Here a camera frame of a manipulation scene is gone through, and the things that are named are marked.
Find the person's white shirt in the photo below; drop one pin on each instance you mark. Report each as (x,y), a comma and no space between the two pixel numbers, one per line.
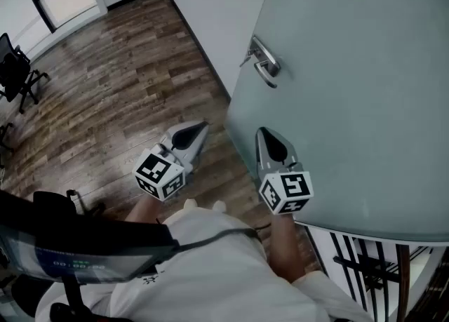
(217,278)

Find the black baseboard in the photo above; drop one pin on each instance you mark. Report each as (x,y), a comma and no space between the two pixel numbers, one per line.
(196,43)

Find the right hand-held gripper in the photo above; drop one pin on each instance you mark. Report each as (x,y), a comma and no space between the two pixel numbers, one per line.
(287,191)

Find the small metal key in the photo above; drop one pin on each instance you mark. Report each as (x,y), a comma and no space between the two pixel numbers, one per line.
(245,58)

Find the frosted glass door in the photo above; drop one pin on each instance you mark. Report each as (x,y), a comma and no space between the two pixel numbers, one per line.
(350,103)

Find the black metal railing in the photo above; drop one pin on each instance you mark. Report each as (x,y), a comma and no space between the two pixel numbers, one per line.
(350,268)

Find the person's right forearm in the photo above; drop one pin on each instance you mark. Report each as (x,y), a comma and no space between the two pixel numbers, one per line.
(284,243)

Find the person's white right shoe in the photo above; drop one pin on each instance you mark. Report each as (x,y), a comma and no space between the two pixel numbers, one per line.
(219,206)

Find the black chest-mounted monitor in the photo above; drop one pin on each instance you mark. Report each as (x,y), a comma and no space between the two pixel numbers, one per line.
(87,240)

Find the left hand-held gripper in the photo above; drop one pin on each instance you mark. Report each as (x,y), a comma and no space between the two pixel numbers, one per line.
(158,173)

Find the person's white left shoe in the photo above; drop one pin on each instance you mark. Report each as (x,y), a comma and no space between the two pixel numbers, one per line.
(190,204)

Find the person's white shoe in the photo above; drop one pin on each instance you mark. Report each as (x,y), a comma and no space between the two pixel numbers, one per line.
(190,204)
(219,206)

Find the person's left forearm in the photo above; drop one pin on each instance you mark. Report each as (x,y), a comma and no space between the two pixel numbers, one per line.
(144,208)

